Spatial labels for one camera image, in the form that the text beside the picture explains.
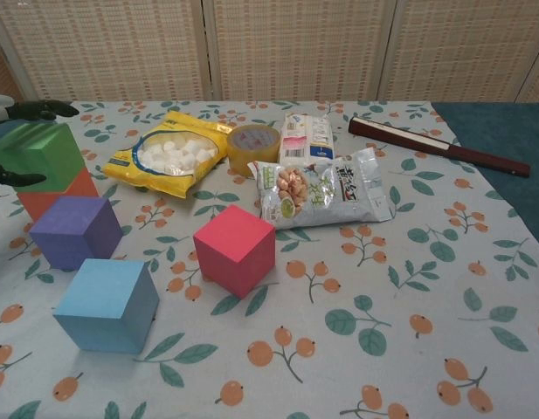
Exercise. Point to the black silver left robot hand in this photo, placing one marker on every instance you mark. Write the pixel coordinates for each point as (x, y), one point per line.
(33, 110)

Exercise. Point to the green foam cube block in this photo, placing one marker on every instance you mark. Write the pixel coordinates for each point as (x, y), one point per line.
(37, 153)

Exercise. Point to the light blue foam cube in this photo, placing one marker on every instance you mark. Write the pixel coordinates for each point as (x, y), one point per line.
(105, 305)

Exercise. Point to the pink foam cube block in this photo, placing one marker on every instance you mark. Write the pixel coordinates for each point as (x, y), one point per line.
(234, 251)

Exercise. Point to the orange foam cube block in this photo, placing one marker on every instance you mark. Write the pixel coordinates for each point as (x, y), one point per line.
(55, 203)

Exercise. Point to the purple foam cube block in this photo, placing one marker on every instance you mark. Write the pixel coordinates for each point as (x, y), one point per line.
(72, 231)

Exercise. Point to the yellow marshmallow bag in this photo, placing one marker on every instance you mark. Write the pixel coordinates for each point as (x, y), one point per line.
(168, 157)

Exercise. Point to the clear brown tape roll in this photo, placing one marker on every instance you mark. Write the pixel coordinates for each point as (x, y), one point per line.
(253, 150)

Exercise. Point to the woven bamboo folding screen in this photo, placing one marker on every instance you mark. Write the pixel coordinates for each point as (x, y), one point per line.
(269, 48)

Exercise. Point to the white snack packet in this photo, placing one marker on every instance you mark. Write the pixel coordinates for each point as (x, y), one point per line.
(306, 137)

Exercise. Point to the silver peanut snack bag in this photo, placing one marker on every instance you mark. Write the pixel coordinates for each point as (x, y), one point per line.
(321, 194)

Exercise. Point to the floral printed tablecloth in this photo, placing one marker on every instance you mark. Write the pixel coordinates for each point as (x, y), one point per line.
(339, 327)

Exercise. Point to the dark red folded fan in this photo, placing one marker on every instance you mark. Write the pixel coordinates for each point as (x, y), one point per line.
(439, 146)

